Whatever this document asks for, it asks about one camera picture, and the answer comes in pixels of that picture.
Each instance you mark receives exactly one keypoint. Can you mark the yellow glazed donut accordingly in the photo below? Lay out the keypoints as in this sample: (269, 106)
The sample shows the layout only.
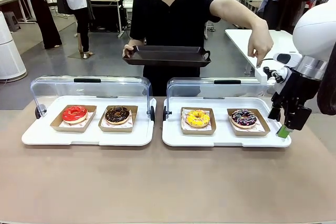
(193, 121)

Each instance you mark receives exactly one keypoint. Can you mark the white display tray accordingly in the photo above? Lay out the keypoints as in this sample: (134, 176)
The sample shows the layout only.
(86, 137)
(223, 140)

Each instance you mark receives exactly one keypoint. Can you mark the person's right hand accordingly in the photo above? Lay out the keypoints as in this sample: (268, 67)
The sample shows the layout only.
(129, 48)

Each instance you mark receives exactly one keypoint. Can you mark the purple drizzled chocolate donut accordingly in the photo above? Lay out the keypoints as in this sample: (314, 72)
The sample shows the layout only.
(237, 120)

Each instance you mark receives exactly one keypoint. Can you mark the person in blue shirt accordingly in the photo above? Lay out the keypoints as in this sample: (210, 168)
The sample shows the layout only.
(43, 11)

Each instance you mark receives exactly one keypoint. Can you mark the dark stool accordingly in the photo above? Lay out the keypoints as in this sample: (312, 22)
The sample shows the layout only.
(11, 20)

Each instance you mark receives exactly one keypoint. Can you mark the white table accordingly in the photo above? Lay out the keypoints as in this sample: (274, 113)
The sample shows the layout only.
(241, 40)

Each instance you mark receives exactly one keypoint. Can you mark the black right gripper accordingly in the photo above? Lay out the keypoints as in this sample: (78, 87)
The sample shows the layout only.
(296, 90)

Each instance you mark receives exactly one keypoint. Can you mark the person's right forearm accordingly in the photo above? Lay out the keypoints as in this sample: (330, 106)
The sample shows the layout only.
(136, 42)

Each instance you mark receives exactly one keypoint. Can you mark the chocolate sprinkled donut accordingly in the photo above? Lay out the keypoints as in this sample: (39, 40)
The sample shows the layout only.
(111, 116)

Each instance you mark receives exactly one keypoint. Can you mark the person's left hand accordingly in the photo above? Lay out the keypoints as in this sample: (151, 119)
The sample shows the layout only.
(261, 43)

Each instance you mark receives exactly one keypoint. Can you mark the red glazed donut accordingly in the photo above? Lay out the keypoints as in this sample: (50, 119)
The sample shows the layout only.
(68, 115)

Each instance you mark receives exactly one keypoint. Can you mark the white paper liner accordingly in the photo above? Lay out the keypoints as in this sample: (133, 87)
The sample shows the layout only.
(183, 127)
(260, 127)
(103, 125)
(89, 119)

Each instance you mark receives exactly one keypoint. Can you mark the brown cardboard donut box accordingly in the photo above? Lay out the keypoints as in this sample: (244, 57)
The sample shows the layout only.
(199, 131)
(115, 129)
(71, 128)
(252, 132)

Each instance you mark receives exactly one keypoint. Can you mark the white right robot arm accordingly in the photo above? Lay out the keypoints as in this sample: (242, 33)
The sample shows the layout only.
(315, 30)

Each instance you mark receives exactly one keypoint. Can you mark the clear display lid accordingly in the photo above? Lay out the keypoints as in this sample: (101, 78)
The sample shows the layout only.
(210, 89)
(89, 87)

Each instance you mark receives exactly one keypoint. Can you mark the black serving tray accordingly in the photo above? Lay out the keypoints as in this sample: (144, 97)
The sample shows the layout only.
(168, 56)

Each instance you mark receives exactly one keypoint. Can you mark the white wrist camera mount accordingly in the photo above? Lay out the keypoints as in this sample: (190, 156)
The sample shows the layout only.
(281, 75)

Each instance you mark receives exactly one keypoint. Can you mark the person's left forearm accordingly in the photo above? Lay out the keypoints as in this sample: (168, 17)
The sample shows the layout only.
(236, 11)

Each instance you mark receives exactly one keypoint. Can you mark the white air purifier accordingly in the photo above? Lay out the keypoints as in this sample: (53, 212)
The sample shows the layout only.
(10, 56)

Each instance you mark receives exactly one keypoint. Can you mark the person's black shirt torso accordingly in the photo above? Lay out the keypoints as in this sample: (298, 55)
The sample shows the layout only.
(170, 19)

